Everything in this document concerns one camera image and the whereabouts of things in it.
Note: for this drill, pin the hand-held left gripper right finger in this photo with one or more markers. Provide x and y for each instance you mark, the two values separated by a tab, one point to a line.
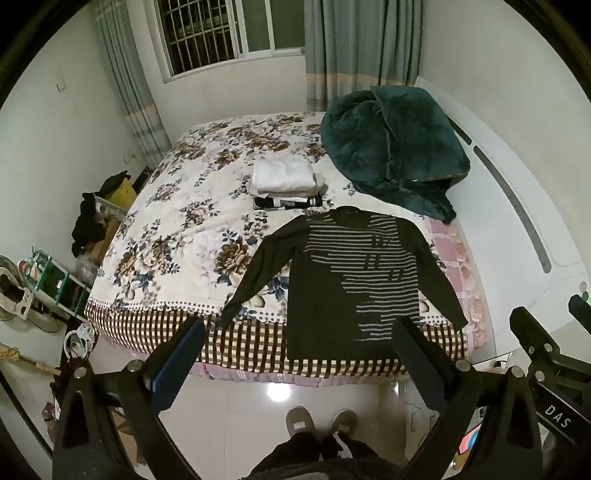
415	364

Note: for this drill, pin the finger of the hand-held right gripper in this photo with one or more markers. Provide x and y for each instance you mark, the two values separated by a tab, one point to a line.
531	330
581	310

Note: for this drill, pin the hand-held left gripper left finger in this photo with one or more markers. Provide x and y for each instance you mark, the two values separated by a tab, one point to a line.
178	364

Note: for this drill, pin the dark striped sweater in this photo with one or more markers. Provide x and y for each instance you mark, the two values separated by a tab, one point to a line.
323	295

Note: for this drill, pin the dark hanging clothes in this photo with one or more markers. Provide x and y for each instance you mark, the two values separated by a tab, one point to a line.
92	221

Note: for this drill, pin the white folded clothes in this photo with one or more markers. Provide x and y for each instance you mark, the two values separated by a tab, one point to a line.
284	173

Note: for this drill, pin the pink floral sheet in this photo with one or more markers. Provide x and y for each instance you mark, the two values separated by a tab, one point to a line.
461	277

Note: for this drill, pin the person's right slipper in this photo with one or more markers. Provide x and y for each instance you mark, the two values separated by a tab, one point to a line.
344	421

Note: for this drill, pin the person's slipper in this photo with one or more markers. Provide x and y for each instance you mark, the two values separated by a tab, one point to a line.
299	420
344	421

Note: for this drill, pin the person's left slipper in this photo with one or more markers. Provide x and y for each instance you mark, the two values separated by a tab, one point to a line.
299	420

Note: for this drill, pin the cardboard box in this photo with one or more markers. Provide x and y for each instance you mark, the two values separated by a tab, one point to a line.
107	240

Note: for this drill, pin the bed with floral sheet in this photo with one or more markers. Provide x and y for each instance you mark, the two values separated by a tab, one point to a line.
184	221

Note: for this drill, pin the green storage rack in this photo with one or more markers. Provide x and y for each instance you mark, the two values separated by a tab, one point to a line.
57	281

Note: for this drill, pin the white headboard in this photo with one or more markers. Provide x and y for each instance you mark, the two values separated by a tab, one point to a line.
508	152

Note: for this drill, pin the yellow box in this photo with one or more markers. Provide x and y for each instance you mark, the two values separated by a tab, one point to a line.
121	196

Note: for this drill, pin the white round fan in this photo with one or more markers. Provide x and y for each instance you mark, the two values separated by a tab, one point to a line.
14	286

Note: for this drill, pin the black white striped folded garment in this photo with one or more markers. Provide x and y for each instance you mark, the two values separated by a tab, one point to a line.
286	202

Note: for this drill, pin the dark green plush blanket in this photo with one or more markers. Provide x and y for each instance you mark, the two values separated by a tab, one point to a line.
392	143

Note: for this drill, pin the grey green curtain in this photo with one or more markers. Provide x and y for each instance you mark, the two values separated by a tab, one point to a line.
131	83
360	50

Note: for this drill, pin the barred window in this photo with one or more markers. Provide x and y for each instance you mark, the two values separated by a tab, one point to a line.
217	32

